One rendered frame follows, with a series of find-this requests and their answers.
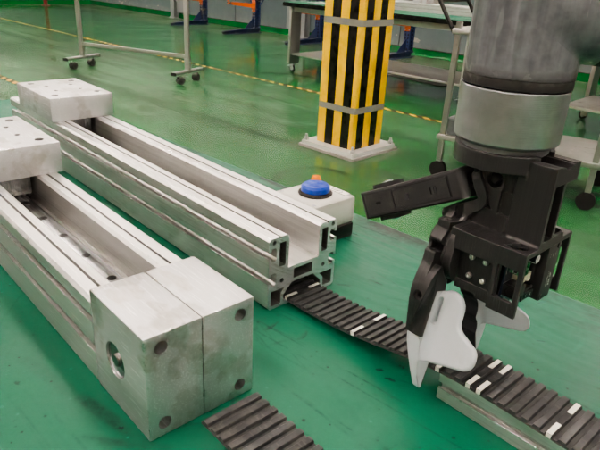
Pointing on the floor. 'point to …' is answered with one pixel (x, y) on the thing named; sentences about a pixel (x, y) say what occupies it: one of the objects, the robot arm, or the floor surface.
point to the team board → (137, 48)
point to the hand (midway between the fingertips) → (441, 352)
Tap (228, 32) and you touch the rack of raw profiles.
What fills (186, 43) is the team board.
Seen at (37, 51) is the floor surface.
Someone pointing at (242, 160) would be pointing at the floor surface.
